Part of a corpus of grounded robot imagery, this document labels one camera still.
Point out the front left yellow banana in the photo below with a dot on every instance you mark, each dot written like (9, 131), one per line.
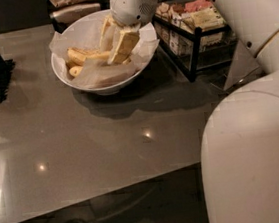
(75, 71)

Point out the pink snack packets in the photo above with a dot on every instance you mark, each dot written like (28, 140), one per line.
(197, 5)

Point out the white ceramic bowl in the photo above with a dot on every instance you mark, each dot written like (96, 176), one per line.
(97, 76)

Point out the clear acrylic sign holder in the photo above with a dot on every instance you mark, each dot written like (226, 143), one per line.
(244, 68)

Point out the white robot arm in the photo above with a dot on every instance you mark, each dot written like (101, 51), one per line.
(240, 145)

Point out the white paper bowl liner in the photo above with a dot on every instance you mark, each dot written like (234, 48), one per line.
(96, 55)

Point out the long top yellow banana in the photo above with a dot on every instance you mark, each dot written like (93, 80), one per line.
(79, 56)

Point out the black wire snack rack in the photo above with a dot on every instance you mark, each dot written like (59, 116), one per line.
(192, 49)

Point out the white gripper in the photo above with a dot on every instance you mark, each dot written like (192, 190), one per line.
(130, 6)

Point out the cream snack packets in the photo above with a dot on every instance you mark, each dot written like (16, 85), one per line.
(207, 19)

